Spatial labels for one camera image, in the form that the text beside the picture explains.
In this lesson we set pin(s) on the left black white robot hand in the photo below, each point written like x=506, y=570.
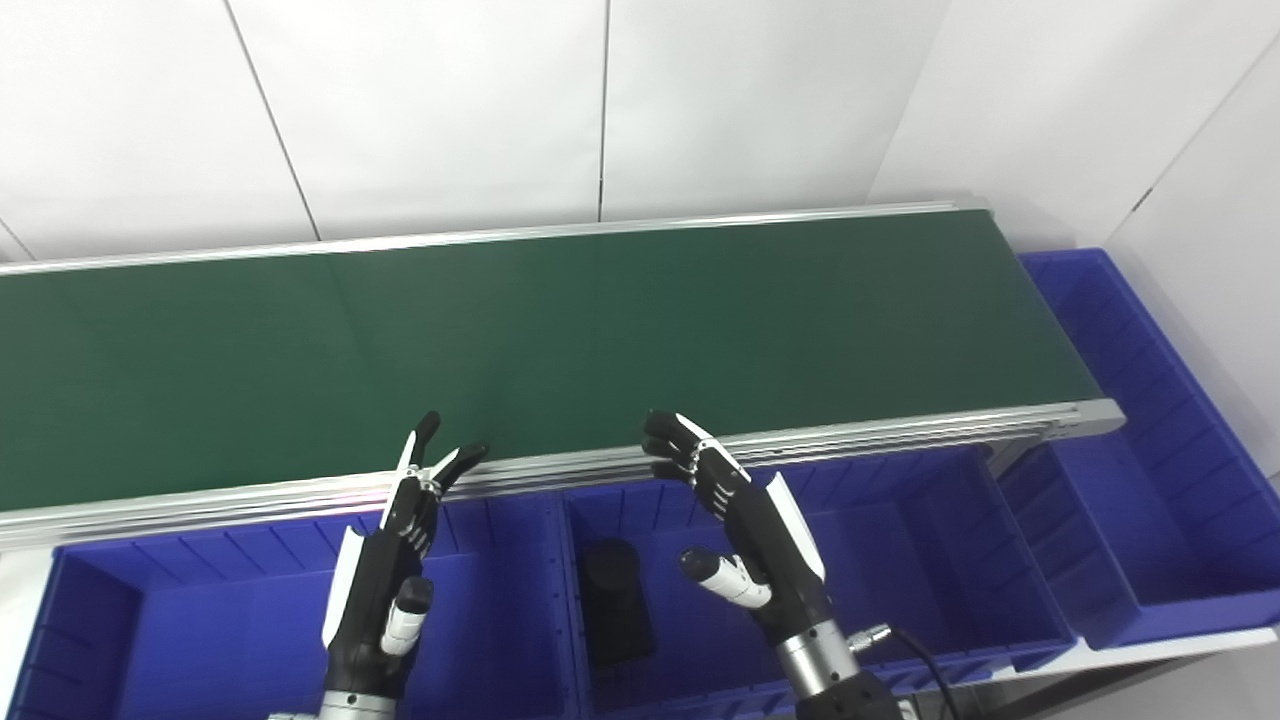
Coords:
x=375, y=600

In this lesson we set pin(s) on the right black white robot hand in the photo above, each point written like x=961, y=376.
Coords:
x=770, y=560

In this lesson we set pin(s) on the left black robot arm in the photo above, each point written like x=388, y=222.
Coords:
x=345, y=708

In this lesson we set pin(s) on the blue plastic bin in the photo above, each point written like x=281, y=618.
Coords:
x=220, y=620
x=900, y=570
x=1140, y=500

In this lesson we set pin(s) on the aluminium conveyor leg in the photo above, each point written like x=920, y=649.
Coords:
x=1015, y=455

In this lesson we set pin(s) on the green conveyor belt aluminium frame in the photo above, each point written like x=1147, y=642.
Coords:
x=560, y=340

